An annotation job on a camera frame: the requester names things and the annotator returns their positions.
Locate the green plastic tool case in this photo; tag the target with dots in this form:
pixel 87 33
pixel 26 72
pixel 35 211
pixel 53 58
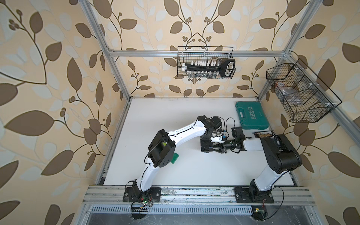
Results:
pixel 251 115

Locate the black tray of bits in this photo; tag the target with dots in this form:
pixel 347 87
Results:
pixel 262 134

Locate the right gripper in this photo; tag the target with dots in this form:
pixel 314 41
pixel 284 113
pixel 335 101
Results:
pixel 221 150

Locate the dark green lego brick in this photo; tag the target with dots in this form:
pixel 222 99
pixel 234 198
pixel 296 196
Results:
pixel 174 158

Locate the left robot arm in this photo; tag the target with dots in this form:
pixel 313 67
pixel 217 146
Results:
pixel 162 147

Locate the back wire basket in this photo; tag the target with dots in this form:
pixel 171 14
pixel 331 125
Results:
pixel 186 54

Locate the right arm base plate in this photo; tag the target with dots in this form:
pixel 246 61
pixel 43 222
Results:
pixel 252 195

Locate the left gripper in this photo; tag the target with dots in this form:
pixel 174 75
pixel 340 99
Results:
pixel 207 148

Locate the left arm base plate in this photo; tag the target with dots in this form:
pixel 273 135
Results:
pixel 142 195

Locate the black socket tool set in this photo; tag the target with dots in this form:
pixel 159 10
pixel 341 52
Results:
pixel 221 68

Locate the right wall wire basket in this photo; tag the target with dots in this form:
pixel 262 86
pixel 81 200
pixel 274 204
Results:
pixel 318 99

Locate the aluminium front rail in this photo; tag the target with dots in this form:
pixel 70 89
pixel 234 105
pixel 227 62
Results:
pixel 199 195

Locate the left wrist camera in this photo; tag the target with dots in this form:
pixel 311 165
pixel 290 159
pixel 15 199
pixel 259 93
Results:
pixel 218 137

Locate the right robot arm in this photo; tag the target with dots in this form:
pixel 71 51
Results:
pixel 280 155

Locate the plastic bag in basket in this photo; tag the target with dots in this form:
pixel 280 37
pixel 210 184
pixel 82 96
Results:
pixel 290 95

